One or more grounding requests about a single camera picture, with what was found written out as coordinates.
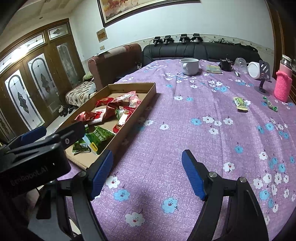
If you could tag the black small cup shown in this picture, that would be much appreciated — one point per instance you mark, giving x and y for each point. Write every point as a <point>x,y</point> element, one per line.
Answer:
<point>226,65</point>

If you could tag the pink white snack bag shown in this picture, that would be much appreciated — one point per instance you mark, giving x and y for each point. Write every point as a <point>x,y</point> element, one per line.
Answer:
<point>130,97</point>

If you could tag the black leather sofa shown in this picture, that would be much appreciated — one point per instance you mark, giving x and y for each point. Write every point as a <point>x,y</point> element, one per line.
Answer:
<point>213,52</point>

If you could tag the cardboard tray box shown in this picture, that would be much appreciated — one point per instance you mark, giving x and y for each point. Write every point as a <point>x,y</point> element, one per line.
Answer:
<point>145,91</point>

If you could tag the small green snack packet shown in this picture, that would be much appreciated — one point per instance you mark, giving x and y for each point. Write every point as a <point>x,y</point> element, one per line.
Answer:
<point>240,104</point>

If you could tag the red white snack packet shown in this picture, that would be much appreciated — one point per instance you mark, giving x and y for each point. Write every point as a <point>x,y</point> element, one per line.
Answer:
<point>122,116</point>

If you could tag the brown armchair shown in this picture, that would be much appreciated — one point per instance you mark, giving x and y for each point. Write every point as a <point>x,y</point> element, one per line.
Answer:
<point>106,68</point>

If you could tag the purple floral tablecloth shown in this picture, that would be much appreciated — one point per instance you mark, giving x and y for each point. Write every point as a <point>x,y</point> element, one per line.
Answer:
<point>148,195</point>

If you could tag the green candy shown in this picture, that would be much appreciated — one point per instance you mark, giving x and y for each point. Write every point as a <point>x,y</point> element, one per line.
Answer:
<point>269,104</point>

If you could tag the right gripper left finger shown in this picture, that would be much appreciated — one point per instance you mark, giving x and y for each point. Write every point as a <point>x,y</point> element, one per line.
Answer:
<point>98,172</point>

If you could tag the white mug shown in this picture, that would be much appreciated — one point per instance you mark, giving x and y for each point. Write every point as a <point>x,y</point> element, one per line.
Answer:
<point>190,66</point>

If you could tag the pink knitted bottle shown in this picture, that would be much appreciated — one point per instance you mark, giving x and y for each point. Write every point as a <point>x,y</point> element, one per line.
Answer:
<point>283,79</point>

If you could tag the green snack bag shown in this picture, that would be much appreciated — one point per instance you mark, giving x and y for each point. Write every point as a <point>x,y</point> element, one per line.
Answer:
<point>93,141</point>

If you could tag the framed wall painting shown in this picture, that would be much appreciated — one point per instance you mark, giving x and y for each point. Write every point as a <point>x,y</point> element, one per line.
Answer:
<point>112,11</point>

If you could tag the wooden glass door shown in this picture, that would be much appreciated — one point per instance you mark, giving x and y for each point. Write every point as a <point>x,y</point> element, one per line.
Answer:
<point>37,71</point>

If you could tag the small booklet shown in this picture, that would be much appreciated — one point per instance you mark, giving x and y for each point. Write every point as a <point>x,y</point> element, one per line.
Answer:
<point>213,69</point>

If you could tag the black phone stand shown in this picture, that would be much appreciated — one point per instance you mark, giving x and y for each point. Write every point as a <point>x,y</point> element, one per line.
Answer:
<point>264,76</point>

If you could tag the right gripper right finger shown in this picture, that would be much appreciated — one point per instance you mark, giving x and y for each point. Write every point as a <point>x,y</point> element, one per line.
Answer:
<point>203,182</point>

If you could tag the white round container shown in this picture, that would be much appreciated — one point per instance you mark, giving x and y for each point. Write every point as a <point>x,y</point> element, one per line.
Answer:
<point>254,70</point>

